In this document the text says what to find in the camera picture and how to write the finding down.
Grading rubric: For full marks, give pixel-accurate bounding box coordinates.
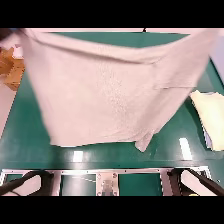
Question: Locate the light grey T-shirt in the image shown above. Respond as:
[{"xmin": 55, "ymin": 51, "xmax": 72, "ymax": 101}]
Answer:
[{"xmin": 0, "ymin": 28, "xmax": 222, "ymax": 153}]

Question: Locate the pale yellow garment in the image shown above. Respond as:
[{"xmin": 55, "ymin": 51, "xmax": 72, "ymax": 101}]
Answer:
[{"xmin": 189, "ymin": 89, "xmax": 224, "ymax": 152}]

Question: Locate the brown cardboard box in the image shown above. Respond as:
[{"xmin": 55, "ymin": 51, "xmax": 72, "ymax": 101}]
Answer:
[{"xmin": 0, "ymin": 46, "xmax": 26, "ymax": 92}]

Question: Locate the silver frame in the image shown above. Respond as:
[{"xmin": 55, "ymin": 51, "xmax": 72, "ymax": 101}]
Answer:
[{"xmin": 0, "ymin": 167, "xmax": 212, "ymax": 197}]

